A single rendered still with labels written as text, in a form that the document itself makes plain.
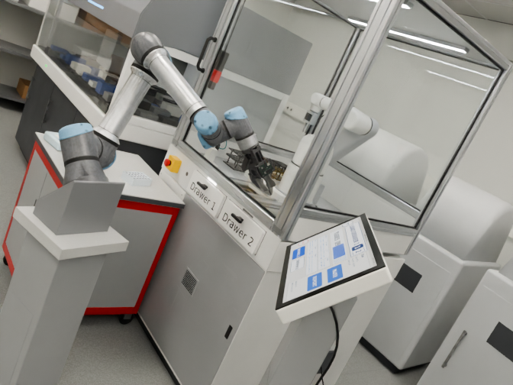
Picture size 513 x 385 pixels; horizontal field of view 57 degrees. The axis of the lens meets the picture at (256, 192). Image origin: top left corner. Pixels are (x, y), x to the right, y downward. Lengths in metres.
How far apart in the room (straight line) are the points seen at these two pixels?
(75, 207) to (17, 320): 0.48
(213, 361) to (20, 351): 0.76
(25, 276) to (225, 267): 0.79
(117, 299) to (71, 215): 0.96
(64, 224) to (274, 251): 0.78
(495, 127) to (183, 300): 3.58
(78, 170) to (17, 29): 4.50
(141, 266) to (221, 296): 0.54
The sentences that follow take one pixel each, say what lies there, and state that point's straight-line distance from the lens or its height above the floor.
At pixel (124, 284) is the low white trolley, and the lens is 2.50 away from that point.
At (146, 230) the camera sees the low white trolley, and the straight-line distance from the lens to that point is 2.36.
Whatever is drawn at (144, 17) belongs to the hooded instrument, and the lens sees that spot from 2.74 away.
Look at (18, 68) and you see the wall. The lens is 6.17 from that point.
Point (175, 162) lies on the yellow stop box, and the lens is 2.47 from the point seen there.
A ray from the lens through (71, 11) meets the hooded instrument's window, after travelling 3.85.
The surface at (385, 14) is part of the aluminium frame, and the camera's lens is 1.81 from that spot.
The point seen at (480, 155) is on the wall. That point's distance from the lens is 5.02.
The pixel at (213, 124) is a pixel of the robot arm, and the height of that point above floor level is 1.28.
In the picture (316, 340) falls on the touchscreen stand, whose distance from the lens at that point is 1.53.
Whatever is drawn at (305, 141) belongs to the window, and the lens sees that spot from 1.87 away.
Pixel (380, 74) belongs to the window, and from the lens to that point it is 1.87.
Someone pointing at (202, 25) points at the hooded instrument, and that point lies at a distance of 2.90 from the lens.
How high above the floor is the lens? 1.52
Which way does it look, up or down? 14 degrees down
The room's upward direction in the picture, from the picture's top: 24 degrees clockwise
